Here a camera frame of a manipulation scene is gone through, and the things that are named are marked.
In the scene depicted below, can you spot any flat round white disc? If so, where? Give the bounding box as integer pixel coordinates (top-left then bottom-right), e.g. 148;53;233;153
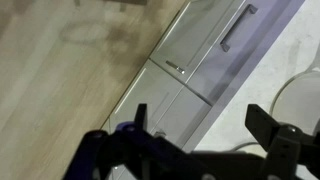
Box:
229;141;268;154

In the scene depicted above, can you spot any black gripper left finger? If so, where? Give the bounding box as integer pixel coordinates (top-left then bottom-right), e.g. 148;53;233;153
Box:
63;103;174;180

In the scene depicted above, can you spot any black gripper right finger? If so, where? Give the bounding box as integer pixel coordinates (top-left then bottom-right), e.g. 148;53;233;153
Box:
245;103;320;180

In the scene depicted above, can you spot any white base cabinet door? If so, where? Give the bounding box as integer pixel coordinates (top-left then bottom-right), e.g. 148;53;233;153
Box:
108;59;185;134
149;0;246;84

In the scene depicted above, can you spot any white kitchen drawer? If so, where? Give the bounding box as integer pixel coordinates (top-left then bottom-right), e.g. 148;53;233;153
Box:
184;0;284;107

